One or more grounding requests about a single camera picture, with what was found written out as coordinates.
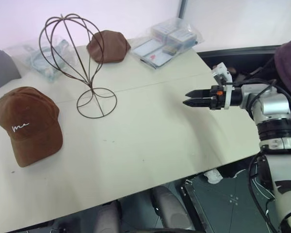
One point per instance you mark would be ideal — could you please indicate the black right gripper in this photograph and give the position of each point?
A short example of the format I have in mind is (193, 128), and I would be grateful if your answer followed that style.
(217, 100)

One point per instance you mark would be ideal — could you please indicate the brown cap with white script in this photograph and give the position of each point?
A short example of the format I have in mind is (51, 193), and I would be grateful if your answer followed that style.
(31, 116)

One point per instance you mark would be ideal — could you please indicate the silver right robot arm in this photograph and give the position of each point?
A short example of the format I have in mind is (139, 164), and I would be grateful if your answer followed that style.
(272, 106)

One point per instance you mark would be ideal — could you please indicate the black desk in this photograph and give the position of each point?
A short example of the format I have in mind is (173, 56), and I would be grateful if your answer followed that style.
(232, 58)

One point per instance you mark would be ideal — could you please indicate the clear bag with card boxes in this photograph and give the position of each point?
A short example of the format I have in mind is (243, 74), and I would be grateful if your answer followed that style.
(160, 46)

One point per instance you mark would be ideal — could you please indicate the white crumpled object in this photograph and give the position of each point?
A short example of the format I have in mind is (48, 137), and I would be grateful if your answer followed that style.
(213, 176)

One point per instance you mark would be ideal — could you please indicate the dark purple fabric object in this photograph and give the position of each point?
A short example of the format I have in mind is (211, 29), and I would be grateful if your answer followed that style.
(289, 60)

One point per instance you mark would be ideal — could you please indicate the plain brown cap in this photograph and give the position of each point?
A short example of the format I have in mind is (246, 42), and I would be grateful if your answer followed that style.
(111, 46)

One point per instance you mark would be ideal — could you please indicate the black floor plate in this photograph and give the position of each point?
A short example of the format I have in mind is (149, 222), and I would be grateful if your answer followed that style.
(220, 206)

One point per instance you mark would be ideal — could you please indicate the dark grey rounded shape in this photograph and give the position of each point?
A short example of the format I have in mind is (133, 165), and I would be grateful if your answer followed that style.
(108, 218)
(172, 208)

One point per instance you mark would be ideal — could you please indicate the grey rounded object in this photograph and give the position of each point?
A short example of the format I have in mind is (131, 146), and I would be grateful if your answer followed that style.
(2, 70)

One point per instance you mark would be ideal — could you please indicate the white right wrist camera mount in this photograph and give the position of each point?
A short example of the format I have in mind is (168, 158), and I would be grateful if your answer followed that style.
(223, 72)

